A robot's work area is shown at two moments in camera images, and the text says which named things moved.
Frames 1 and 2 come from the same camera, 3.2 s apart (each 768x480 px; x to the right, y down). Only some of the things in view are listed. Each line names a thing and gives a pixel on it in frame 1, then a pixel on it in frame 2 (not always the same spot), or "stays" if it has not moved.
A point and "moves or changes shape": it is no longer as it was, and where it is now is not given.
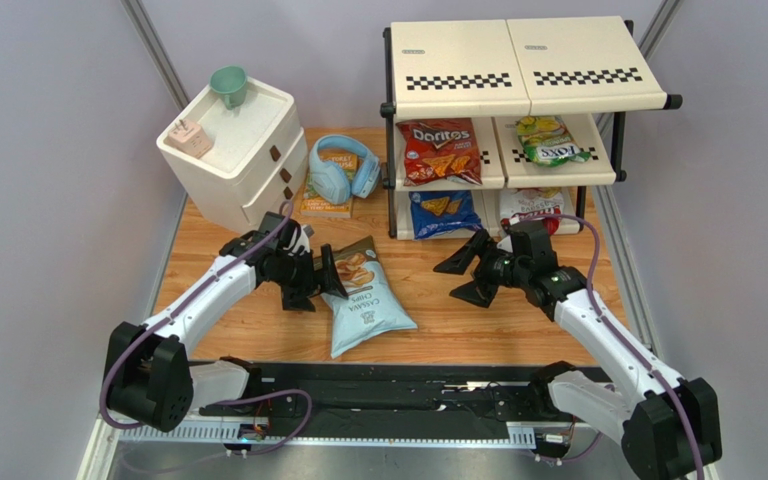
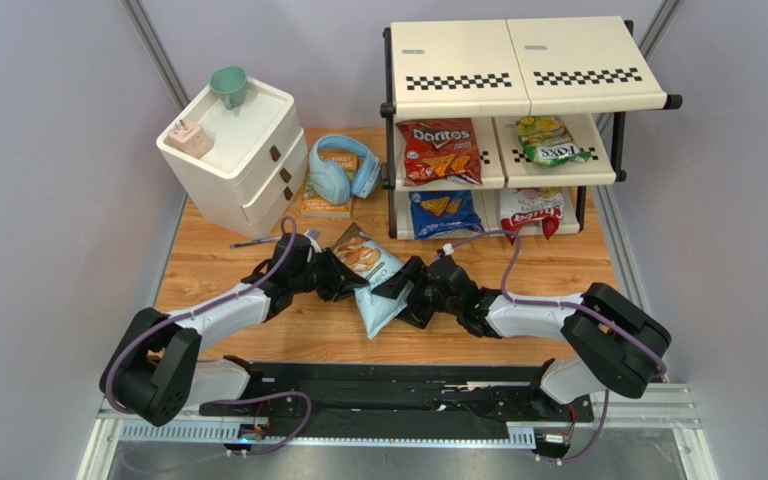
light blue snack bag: x=371 y=310 moves or changes shape
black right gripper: x=485 y=267 -> x=418 y=292
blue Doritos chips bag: x=438 y=212 stays
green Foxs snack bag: x=547 y=142 stays
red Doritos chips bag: x=439 y=150 stays
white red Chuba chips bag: x=516 y=203 stays
